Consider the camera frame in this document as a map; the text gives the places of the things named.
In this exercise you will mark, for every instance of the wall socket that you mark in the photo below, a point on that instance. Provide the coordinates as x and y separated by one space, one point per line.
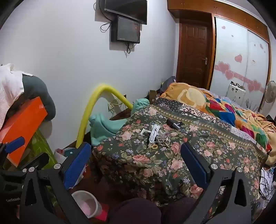
112 106

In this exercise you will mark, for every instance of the marker pen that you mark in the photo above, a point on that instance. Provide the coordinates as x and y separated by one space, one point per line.
154 134

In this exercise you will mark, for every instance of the wooden overhead cabinet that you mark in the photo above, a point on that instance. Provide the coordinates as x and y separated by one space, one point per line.
215 8

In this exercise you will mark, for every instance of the teal plastic device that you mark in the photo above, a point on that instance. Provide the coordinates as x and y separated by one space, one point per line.
70 151

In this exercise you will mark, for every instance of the white plastic rack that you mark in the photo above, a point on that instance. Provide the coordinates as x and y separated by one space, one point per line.
235 91

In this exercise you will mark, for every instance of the brown wooden door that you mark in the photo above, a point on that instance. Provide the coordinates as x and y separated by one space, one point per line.
192 53

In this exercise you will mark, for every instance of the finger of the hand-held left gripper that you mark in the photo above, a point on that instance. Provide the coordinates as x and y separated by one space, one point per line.
15 144
37 161

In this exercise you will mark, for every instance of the wall-mounted television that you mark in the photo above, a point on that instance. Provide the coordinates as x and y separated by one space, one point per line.
127 8

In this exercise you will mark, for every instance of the colourful blanket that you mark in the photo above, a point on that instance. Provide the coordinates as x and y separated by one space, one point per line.
215 103

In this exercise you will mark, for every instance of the small black device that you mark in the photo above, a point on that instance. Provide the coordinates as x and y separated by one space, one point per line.
174 124

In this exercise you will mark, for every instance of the standing fan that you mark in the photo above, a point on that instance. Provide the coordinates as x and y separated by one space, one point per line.
270 90

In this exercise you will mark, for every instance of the yellow foam tube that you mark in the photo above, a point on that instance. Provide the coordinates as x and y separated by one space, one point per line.
83 120

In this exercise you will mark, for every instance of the red cloth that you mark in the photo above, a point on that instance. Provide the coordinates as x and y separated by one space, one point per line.
104 213

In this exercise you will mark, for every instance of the dark grey pillow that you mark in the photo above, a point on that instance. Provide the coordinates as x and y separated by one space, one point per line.
38 90

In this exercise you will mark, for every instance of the small cardboard box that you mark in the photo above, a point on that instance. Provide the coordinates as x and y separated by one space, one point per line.
153 95

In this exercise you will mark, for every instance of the floral bedspread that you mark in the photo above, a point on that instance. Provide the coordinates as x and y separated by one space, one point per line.
151 163

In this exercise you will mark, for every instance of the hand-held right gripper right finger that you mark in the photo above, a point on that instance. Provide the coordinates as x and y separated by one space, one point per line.
194 163

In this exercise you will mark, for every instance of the white plastic bin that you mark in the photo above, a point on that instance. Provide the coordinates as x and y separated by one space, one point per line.
96 207

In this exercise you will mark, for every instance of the wardrobe with heart stickers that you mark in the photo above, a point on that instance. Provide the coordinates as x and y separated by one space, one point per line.
237 53

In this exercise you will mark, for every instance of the orange box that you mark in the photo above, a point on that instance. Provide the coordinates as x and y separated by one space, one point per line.
21 125

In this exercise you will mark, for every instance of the white towel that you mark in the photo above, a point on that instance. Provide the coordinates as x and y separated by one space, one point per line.
8 90

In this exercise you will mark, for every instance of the small white plastic piece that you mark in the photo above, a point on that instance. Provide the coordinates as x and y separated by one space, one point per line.
144 131

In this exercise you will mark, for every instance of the teal cloth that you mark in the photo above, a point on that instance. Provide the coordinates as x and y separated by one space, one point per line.
103 127

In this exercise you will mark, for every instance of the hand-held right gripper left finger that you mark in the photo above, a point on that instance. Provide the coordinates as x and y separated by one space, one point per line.
76 165

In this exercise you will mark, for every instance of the dark purple bag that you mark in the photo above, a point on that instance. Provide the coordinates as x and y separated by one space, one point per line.
169 84

